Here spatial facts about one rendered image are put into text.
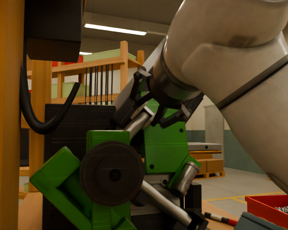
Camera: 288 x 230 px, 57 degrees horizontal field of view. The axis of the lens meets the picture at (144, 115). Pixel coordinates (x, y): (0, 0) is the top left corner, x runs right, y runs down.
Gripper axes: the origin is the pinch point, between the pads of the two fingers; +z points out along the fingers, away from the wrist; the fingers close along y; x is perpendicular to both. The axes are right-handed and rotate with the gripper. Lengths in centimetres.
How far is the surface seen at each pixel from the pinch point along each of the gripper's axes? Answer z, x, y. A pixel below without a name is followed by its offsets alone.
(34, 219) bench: 44, 35, 4
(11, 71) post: -18.5, 17.6, 17.8
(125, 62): 228, -139, 67
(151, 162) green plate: 4.4, 5.7, -8.7
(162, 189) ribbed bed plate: 6.0, 8.2, -15.2
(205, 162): 553, -271, -180
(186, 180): 0.9, 4.4, -17.1
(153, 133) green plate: 4.4, -0.3, -4.4
